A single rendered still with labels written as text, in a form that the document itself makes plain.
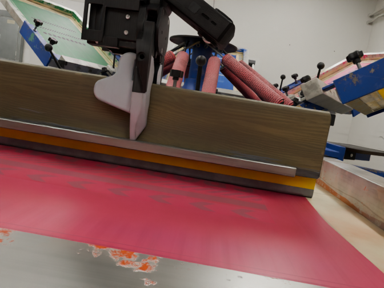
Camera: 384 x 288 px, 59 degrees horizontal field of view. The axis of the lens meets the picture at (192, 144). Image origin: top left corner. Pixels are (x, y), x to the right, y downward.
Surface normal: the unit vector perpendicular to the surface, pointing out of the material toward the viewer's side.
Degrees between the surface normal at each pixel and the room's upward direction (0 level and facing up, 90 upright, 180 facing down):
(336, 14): 90
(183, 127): 90
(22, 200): 0
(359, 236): 0
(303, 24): 90
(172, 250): 0
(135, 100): 103
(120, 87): 83
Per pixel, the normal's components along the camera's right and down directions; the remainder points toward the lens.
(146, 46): -0.04, -0.07
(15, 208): 0.16, -0.98
